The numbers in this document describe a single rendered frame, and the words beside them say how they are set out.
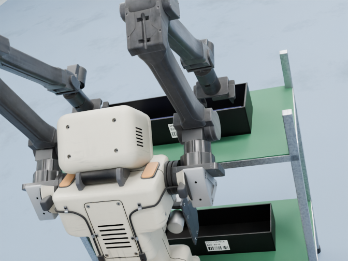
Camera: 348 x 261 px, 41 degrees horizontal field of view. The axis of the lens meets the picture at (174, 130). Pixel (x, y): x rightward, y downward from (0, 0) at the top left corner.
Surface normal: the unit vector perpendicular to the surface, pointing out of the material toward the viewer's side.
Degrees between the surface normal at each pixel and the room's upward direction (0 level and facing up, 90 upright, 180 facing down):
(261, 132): 0
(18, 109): 92
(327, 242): 0
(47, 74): 93
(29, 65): 93
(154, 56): 115
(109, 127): 48
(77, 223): 82
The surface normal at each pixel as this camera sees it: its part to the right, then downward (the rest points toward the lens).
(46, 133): 0.90, -0.14
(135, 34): -0.32, -0.14
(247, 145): -0.27, -0.81
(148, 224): -0.21, 0.45
